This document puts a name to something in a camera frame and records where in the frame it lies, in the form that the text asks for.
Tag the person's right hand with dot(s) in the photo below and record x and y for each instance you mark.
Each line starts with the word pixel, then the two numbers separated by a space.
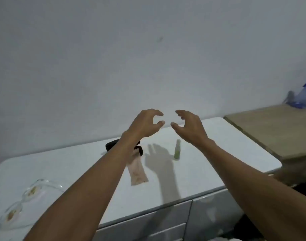
pixel 193 127

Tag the person's left hand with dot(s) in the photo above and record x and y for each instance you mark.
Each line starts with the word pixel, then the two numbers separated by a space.
pixel 143 125

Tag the small green spray bottle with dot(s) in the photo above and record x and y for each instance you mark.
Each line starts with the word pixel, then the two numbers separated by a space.
pixel 177 153

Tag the black glasses case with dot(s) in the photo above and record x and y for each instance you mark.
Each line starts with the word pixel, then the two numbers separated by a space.
pixel 111 145

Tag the beige cleaning cloth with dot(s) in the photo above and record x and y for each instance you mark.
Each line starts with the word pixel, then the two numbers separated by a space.
pixel 138 173

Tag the clear frame eyeglasses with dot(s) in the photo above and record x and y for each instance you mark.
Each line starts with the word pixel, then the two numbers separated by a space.
pixel 32 191

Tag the person's left forearm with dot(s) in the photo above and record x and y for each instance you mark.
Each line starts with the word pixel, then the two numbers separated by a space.
pixel 93 193

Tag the person's right forearm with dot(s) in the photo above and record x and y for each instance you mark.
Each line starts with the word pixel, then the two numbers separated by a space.
pixel 255 195

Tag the light wooden table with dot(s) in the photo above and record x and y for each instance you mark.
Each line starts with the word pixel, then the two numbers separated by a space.
pixel 273 127

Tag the white drawer cabinet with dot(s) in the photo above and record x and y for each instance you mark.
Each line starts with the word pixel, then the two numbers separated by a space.
pixel 208 213

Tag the blue spray bottle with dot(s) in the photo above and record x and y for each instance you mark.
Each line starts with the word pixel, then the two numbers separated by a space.
pixel 303 97

